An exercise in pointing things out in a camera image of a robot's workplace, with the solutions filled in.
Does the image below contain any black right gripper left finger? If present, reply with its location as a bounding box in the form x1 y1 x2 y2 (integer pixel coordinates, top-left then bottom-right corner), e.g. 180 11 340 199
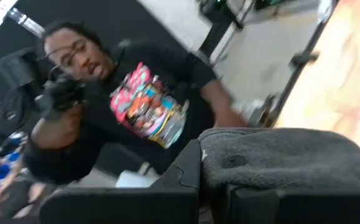
39 139 203 224

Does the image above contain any person's hand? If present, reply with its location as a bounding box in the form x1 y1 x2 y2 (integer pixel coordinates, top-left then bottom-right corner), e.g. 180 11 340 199
29 104 85 151
213 107 249 129

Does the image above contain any dark grey bucket hat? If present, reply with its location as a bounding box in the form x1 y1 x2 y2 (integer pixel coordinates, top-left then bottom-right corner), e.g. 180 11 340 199
198 126 360 193

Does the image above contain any black aluminium table frame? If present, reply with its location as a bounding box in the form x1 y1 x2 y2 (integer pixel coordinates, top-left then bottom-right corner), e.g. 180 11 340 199
271 0 339 128

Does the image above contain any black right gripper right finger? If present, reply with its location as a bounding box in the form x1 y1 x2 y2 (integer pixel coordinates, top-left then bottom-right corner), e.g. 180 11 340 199
226 183 360 224

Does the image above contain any black backpack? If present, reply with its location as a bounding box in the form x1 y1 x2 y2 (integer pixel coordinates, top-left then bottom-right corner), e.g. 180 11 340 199
0 88 40 138

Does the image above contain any person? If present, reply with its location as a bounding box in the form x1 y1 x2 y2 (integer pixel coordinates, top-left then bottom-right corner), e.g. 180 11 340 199
22 19 251 187

